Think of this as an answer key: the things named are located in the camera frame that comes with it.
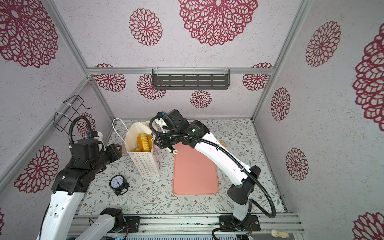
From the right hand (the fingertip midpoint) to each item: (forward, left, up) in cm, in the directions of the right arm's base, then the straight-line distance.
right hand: (157, 137), depth 67 cm
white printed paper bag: (-4, +8, -17) cm, 19 cm away
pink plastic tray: (0, -16, -35) cm, 38 cm away
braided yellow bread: (+8, +12, -14) cm, 20 cm away
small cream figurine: (-30, -55, -34) cm, 71 cm away
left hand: (-4, +19, -5) cm, 20 cm away
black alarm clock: (-10, +27, -30) cm, 42 cm away
